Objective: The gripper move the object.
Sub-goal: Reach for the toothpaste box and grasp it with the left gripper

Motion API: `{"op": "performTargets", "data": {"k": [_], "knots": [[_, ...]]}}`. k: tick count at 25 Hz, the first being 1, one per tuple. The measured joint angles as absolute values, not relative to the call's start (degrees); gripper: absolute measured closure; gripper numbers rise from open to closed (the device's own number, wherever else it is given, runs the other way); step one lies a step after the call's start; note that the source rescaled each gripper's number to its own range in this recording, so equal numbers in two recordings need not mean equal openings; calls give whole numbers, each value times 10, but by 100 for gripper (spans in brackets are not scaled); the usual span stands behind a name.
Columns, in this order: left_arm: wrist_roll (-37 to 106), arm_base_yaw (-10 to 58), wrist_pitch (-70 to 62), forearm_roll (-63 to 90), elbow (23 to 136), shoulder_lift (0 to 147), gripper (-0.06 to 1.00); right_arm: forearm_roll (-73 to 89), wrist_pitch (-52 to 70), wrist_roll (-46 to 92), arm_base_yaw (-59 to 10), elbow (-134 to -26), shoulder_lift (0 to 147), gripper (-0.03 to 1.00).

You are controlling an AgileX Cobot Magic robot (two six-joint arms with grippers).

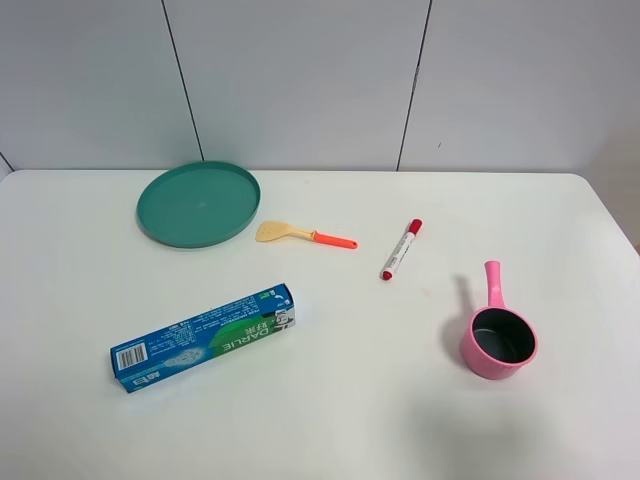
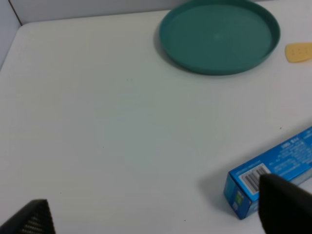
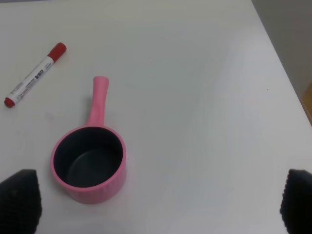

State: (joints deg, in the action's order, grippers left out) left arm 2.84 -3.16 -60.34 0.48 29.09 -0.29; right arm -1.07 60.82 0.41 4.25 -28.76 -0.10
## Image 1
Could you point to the red whiteboard marker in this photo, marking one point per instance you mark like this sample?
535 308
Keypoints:
396 257

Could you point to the pink toy saucepan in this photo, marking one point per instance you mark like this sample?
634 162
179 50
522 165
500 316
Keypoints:
498 341

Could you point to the blue green toothpaste box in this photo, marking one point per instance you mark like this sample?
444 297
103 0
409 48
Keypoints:
163 353

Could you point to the green round plastic plate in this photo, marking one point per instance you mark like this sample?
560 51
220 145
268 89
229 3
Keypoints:
198 205

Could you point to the yellow spatula orange handle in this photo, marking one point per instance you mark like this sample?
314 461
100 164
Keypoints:
272 230

